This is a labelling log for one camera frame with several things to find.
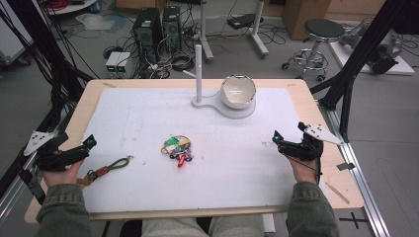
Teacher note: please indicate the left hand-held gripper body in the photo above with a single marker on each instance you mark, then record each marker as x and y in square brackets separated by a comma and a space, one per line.
[56, 159]

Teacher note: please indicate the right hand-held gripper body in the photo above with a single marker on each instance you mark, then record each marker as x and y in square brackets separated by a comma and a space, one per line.
[301, 150]

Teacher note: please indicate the colourful bunch of keys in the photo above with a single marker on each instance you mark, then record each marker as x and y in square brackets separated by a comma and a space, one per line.
[178, 149]

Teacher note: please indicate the white stand with post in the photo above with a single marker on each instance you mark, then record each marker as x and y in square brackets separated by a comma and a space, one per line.
[198, 75]

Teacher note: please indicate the person's left hand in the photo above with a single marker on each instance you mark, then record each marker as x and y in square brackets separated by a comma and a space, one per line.
[62, 177]

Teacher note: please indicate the person's right hand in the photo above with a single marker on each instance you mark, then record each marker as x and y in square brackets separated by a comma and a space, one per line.
[304, 171]

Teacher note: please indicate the black tape strip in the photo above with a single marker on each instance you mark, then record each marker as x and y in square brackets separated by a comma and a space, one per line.
[346, 166]

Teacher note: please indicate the thin wooden stick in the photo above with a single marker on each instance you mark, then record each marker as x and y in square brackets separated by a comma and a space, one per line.
[337, 193]

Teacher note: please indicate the white eggshell-shaped bowl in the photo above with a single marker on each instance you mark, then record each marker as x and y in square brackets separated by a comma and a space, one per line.
[237, 94]

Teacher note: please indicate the white mat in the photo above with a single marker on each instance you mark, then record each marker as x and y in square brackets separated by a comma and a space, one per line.
[214, 184]

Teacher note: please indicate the white power supply box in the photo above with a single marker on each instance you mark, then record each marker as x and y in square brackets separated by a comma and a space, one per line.
[124, 64]
[112, 64]

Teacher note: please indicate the black tape cross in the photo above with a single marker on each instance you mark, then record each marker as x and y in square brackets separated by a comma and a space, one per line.
[353, 220]

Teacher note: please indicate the black round stool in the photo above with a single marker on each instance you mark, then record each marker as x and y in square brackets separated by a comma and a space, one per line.
[322, 31]

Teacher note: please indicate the white stand leg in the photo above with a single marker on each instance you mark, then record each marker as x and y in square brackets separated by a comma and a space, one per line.
[205, 33]
[257, 29]

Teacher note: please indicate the cardboard box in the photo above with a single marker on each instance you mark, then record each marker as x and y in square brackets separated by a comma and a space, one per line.
[306, 16]

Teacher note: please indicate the white platform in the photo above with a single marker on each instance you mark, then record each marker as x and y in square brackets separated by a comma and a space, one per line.
[402, 67]

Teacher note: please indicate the flat black device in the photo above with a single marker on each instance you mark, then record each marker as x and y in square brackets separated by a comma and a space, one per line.
[243, 20]

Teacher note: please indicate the large black computer tower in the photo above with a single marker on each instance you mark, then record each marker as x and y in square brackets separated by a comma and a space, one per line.
[146, 29]

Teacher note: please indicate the person's legs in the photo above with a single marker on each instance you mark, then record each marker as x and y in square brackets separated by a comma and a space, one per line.
[184, 227]

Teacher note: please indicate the small black computer tower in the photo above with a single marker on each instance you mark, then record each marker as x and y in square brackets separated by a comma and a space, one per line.
[171, 26]

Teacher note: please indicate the aluminium rail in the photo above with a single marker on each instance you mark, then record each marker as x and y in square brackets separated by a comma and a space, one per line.
[362, 184]
[13, 197]

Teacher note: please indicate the black metal frame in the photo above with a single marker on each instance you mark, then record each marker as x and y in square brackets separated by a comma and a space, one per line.
[39, 49]
[362, 52]

